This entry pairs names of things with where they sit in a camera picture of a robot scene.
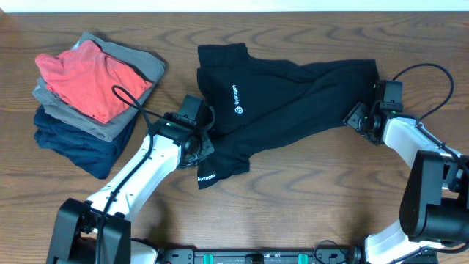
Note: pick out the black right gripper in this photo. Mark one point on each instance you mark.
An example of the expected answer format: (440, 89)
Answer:
(354, 118)

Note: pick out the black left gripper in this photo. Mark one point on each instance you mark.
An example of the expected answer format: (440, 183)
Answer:
(204, 147)

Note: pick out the black polo shirt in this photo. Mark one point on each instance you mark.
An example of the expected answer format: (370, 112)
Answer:
(263, 104)

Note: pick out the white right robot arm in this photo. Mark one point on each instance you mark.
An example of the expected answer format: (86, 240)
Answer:
(433, 214)

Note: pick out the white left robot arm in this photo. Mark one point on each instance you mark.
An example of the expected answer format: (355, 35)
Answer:
(98, 230)

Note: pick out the navy folded shirt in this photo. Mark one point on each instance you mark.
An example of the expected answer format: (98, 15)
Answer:
(86, 151)

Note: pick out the grey folded shirt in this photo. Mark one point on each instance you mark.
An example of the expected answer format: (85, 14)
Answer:
(147, 66)

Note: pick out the red folded shirt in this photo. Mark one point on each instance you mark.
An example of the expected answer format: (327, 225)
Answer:
(84, 78)

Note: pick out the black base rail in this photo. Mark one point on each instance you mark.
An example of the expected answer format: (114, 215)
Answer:
(189, 256)

